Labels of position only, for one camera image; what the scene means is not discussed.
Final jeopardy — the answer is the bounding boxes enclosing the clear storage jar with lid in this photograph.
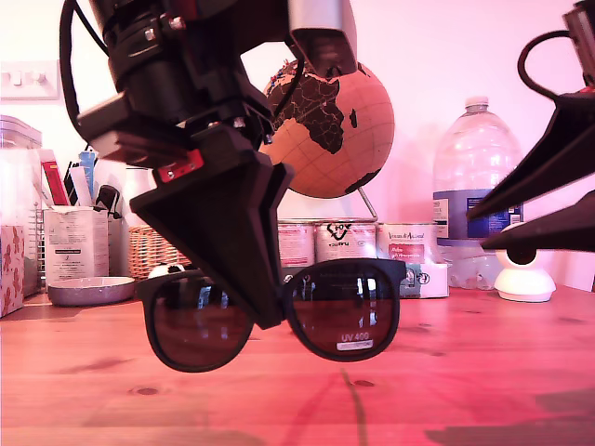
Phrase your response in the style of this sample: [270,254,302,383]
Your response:
[0,114,43,298]

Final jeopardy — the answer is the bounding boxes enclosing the red and white tube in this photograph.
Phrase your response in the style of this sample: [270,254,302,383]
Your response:
[37,149,70,207]

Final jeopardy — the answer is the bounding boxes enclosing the tin can with pale label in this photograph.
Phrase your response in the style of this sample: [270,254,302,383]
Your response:
[277,223,316,269]

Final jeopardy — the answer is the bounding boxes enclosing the panda plush toy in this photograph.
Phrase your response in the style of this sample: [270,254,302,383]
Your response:
[147,263,197,280]

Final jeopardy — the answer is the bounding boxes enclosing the metal wire rack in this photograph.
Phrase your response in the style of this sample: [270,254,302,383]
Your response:
[32,202,46,280]

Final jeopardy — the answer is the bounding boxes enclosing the white insulated bottle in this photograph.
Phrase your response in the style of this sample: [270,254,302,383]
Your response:
[121,166,157,230]

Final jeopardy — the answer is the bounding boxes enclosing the grey shallow bowl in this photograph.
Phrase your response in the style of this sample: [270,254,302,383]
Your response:
[46,276,137,308]

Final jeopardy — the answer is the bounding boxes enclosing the white carton pen holder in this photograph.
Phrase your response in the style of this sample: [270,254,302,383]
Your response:
[42,207,110,285]

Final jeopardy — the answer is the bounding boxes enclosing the large clear water bottle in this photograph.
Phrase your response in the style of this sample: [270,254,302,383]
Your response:
[431,96,525,292]

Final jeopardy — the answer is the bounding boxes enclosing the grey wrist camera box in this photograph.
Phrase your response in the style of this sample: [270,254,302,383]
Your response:
[236,0,360,75]

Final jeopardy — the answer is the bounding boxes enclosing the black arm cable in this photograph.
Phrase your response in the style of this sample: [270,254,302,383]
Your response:
[517,30,585,101]
[59,0,112,140]

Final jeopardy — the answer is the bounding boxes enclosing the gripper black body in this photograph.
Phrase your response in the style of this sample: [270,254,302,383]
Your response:
[76,32,276,169]

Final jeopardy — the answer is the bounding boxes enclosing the black sunglasses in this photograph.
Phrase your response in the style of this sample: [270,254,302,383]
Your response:
[135,257,407,374]

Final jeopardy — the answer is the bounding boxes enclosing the thin black camera cable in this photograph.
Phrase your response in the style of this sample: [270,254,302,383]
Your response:
[271,55,308,129]

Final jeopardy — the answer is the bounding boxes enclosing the small white round camera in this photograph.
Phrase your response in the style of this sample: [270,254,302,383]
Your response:
[493,222,557,304]

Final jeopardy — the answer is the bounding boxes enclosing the wicker basket with handle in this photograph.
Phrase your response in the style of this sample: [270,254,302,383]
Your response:
[127,225,197,282]

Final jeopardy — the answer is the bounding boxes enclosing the cork globe on metal stand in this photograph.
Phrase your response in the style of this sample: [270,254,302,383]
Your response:
[258,62,395,225]

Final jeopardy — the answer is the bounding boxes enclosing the black clip object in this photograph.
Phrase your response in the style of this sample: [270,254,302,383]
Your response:
[92,184,123,220]

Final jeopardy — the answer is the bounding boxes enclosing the black pen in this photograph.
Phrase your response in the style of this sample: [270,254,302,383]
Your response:
[62,161,79,206]

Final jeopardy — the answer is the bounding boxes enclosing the white wall switch plate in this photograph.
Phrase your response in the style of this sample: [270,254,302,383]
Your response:
[0,59,61,101]

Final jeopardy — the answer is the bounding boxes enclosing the flat grey game box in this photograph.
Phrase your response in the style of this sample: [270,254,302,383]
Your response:
[278,262,450,300]

